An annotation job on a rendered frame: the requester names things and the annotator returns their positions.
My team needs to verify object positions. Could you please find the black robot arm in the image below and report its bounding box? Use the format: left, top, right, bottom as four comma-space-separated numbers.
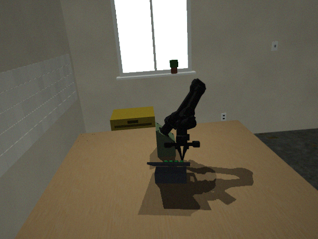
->
159, 78, 206, 143

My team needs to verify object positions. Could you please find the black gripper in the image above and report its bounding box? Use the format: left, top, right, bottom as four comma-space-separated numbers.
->
164, 130, 200, 160

